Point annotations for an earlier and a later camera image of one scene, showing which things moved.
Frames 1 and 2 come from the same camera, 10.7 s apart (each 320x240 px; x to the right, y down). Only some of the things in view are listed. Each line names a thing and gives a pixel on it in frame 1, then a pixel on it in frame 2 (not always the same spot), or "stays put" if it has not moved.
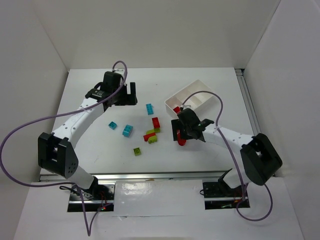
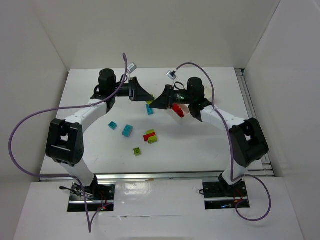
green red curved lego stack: (150, 137) stays put
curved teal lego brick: (127, 130) stays put
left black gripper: (125, 99) -> (133, 89)
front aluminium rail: (195, 175) stays put
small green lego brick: (137, 151) stays put
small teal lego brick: (112, 125) stays put
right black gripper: (175, 129) -> (170, 96)
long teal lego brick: (149, 109) stays put
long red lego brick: (156, 123) -> (178, 110)
